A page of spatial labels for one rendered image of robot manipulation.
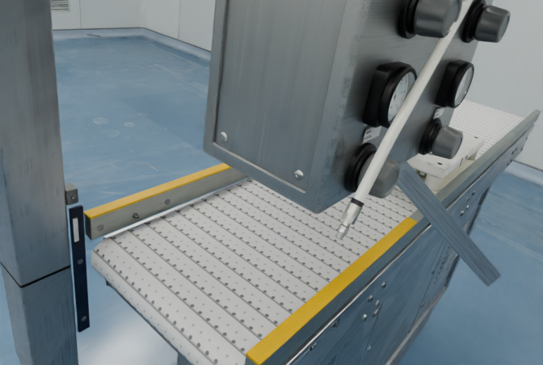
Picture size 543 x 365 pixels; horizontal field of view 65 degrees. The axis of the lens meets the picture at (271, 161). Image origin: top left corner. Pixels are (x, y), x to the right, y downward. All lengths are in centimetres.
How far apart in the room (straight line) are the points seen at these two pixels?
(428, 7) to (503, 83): 351
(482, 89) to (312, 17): 357
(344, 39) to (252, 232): 41
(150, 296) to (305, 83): 33
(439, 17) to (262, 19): 10
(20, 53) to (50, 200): 16
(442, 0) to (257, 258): 39
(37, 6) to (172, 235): 30
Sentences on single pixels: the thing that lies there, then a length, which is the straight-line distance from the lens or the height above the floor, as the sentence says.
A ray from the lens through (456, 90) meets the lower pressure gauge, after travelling 36.
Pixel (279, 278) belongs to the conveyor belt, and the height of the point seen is 91.
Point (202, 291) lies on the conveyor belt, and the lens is 50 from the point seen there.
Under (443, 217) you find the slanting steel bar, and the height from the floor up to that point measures 102.
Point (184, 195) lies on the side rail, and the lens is 63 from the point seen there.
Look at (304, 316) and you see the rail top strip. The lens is 44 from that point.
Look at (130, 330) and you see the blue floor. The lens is 169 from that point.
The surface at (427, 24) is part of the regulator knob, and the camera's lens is 25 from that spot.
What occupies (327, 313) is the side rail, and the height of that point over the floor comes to 93.
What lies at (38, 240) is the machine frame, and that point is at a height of 94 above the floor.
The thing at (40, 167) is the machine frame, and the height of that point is 103.
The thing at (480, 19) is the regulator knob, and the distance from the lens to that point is 36.
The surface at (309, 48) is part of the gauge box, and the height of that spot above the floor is 122.
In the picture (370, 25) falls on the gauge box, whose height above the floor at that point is 124.
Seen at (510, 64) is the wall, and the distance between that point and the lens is 373.
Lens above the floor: 126
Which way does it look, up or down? 26 degrees down
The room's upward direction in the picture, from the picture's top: 9 degrees clockwise
